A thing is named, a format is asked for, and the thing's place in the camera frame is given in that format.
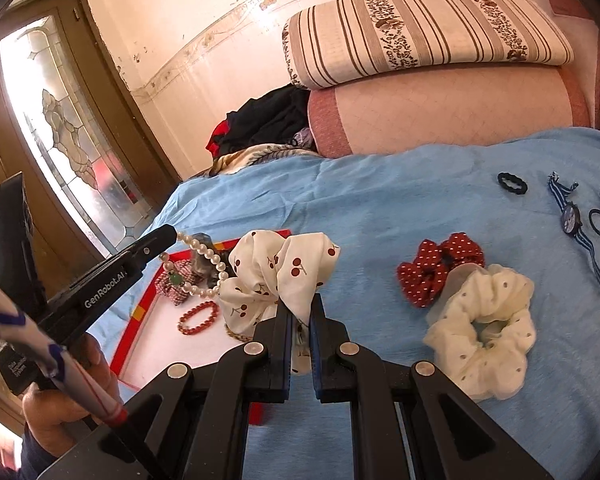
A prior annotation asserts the white pearl necklace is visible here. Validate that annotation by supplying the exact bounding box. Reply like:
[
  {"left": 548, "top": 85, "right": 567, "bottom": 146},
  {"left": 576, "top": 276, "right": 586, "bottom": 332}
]
[{"left": 159, "top": 231, "right": 231, "bottom": 301}]

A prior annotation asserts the person's left hand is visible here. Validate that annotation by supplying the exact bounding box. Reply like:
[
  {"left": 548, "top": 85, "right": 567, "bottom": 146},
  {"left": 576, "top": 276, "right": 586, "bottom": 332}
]
[{"left": 21, "top": 332, "right": 126, "bottom": 461}]

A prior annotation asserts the beige patterned cloth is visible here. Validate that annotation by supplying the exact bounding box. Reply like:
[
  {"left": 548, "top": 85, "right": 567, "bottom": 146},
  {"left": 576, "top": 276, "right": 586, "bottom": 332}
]
[{"left": 210, "top": 127, "right": 322, "bottom": 177}]

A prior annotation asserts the red polka dot scrunchie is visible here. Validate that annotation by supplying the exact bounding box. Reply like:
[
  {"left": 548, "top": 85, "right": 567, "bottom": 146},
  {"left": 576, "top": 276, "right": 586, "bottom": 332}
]
[{"left": 396, "top": 232, "right": 486, "bottom": 309}]

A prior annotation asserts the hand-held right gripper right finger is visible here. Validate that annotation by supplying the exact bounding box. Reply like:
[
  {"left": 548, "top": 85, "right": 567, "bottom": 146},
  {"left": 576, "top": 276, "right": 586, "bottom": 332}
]
[{"left": 307, "top": 292, "right": 556, "bottom": 480}]

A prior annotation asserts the grey metallic trinket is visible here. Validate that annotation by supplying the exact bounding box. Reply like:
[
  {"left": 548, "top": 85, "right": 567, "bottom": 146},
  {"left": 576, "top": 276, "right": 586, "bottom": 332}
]
[{"left": 190, "top": 232, "right": 221, "bottom": 281}]

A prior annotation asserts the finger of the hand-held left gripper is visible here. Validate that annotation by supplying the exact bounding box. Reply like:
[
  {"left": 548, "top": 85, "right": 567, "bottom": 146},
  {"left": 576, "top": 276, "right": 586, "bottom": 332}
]
[{"left": 122, "top": 224, "right": 180, "bottom": 274}]

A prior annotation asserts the cream dotted scrunchie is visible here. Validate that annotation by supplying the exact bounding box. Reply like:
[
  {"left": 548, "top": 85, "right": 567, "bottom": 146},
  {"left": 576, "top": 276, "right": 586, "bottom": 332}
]
[{"left": 422, "top": 265, "right": 537, "bottom": 402}]

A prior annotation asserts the light blue blanket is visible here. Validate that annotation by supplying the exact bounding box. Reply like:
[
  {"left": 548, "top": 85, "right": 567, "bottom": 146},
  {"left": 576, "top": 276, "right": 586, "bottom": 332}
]
[{"left": 87, "top": 127, "right": 600, "bottom": 480}]

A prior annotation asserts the gold chain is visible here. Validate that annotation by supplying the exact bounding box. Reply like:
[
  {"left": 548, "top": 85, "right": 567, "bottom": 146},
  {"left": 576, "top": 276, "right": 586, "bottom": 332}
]
[{"left": 224, "top": 322, "right": 254, "bottom": 344}]

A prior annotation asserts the red gingham hair accessory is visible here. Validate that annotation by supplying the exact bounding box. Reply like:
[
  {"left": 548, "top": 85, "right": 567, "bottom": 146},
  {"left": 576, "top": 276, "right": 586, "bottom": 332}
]
[{"left": 152, "top": 259, "right": 201, "bottom": 306}]

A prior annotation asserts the red bead bracelet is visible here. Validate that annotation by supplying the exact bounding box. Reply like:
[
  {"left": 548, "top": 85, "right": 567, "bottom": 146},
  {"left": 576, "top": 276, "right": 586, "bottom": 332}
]
[{"left": 177, "top": 301, "right": 221, "bottom": 336}]

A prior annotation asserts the pink bolster cushion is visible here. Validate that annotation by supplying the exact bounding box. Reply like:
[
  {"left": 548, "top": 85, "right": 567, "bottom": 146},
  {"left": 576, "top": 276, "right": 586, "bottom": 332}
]
[{"left": 307, "top": 62, "right": 594, "bottom": 160}]

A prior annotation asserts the white cherry print scrunchie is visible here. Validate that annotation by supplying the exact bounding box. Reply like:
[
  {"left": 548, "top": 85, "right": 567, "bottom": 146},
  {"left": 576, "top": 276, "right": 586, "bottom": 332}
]
[{"left": 219, "top": 229, "right": 342, "bottom": 376}]

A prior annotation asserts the red rimmed tray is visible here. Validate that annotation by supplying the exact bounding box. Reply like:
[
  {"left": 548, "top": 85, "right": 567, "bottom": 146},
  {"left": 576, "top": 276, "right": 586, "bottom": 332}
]
[{"left": 111, "top": 230, "right": 294, "bottom": 427}]

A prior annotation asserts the black braided hair tie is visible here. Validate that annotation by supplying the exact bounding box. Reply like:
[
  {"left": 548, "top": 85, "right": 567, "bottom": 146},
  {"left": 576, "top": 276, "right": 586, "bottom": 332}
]
[{"left": 497, "top": 172, "right": 529, "bottom": 196}]

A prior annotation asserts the dark clothes pile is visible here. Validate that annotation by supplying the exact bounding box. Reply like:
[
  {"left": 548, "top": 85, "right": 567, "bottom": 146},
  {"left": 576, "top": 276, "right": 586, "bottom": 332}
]
[{"left": 205, "top": 85, "right": 314, "bottom": 159}]

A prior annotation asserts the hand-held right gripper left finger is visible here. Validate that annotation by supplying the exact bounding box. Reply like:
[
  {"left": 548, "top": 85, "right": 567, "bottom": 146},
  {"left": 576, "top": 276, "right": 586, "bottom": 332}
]
[{"left": 35, "top": 292, "right": 294, "bottom": 480}]

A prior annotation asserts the white blue-marked cable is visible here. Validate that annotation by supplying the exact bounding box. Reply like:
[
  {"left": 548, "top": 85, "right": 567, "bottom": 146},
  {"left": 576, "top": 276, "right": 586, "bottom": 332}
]
[{"left": 0, "top": 280, "right": 177, "bottom": 480}]

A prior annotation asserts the wooden stained glass door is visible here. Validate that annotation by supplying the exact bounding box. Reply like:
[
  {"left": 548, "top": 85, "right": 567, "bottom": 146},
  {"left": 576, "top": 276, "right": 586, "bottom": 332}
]
[{"left": 0, "top": 0, "right": 182, "bottom": 281}]

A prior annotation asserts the blue striped strap watch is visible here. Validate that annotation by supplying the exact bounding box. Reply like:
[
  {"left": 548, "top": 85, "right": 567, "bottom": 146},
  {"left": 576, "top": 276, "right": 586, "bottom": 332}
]
[{"left": 547, "top": 172, "right": 600, "bottom": 295}]

